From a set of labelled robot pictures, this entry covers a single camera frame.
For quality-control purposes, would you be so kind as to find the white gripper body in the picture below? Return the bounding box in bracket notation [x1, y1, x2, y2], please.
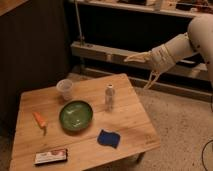
[150, 44, 175, 73]

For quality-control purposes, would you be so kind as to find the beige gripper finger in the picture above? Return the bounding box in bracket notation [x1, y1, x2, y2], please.
[124, 52, 151, 63]
[144, 71, 160, 89]

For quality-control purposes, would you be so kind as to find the white ceramic cup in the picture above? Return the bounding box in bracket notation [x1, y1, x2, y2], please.
[56, 79, 73, 100]

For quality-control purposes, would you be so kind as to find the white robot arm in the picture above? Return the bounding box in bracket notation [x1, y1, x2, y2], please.
[124, 14, 213, 89]

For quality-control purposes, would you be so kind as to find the green ceramic bowl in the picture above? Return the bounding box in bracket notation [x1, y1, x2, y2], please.
[59, 100, 93, 132]

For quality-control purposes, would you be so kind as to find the metal shelf rack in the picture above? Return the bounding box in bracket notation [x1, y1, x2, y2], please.
[65, 0, 213, 96]

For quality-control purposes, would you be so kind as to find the clear plastic bottle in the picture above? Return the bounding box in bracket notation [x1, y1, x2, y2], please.
[105, 84, 115, 111]

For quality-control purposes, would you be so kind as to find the wooden table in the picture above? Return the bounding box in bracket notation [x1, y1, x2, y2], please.
[9, 74, 160, 171]

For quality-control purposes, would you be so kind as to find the blue sponge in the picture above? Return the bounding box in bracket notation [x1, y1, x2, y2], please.
[97, 130, 120, 148]

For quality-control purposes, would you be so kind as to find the orange carrot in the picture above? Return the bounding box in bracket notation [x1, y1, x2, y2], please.
[33, 112, 47, 129]

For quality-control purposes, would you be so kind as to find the flat snack package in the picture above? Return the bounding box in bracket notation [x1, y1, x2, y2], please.
[34, 149, 68, 165]

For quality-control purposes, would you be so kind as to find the black handle on shelf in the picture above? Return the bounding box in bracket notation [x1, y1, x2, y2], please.
[177, 59, 197, 68]

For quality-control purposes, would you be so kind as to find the black cable on floor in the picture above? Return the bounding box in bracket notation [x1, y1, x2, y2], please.
[201, 139, 213, 171]

